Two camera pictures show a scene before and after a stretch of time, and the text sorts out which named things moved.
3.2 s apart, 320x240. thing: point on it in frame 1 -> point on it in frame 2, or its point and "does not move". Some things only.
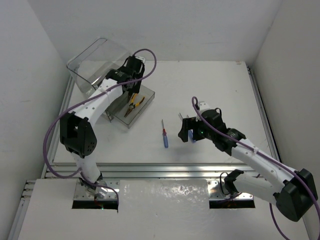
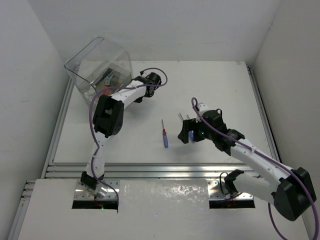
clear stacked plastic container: (89, 67) does not move
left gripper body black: (132, 89) -> (110, 77)
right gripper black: (188, 123) does not move
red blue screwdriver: (166, 143) does not move
